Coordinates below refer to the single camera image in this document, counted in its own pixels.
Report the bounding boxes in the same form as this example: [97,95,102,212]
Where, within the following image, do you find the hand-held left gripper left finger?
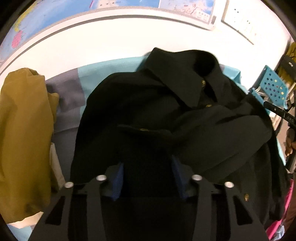
[28,162,125,241]

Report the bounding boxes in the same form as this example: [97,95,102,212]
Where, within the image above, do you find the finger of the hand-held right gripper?
[264,101,296,128]

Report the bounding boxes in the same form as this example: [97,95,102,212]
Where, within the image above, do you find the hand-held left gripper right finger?
[171,154,270,241]

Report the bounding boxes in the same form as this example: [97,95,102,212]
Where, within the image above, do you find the black coat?
[69,47,289,232]

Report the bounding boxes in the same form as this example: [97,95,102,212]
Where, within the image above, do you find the person's right hand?
[285,128,296,158]

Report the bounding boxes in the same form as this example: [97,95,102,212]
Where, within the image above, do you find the blue perforated plastic chair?
[251,65,289,109]

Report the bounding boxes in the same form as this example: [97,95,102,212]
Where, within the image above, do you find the teal and grey bedsheet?
[7,56,287,237]

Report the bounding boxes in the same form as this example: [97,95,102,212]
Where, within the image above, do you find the mustard yellow garment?
[0,68,60,224]

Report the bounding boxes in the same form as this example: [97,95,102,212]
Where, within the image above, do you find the pink cloth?
[265,183,294,241]

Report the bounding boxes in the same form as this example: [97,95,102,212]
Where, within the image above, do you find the white framed wall chart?
[221,0,292,44]

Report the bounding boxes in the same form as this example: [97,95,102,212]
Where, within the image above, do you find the colourful wall map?
[0,0,219,67]

